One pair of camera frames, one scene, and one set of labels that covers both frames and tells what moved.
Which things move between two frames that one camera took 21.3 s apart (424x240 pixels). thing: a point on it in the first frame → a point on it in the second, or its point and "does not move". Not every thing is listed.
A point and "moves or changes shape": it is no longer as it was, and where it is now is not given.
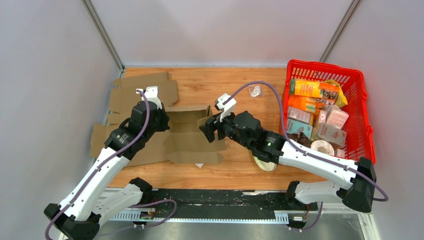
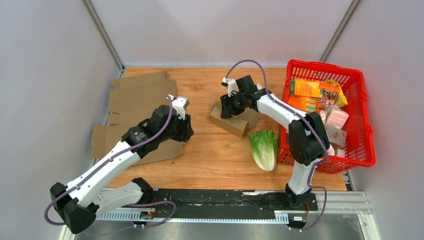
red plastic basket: [359, 144] does not move
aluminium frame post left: [90, 7] does not move
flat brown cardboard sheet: [123, 98] does not move
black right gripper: [212, 125] → [226, 102]
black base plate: [256, 200] does not move
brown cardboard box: [187, 143] moves or changes shape
